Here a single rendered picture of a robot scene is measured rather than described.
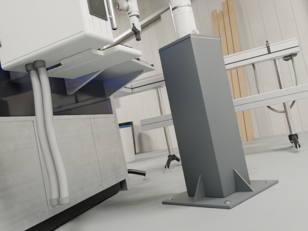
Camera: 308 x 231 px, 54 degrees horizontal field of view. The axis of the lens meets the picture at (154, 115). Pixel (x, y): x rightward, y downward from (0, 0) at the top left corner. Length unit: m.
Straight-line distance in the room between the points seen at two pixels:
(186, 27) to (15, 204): 1.22
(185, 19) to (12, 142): 1.08
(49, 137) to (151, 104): 5.23
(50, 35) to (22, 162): 0.60
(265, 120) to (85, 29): 4.00
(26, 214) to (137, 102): 5.52
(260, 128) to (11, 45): 4.09
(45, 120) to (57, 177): 0.25
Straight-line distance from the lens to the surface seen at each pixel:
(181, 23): 1.75
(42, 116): 1.40
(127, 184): 2.43
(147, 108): 6.62
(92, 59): 1.43
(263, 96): 2.94
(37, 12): 1.38
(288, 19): 4.76
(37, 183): 1.61
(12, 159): 1.51
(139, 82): 3.15
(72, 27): 1.24
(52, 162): 1.40
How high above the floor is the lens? 0.41
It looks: 3 degrees up
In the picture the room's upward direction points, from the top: 11 degrees counter-clockwise
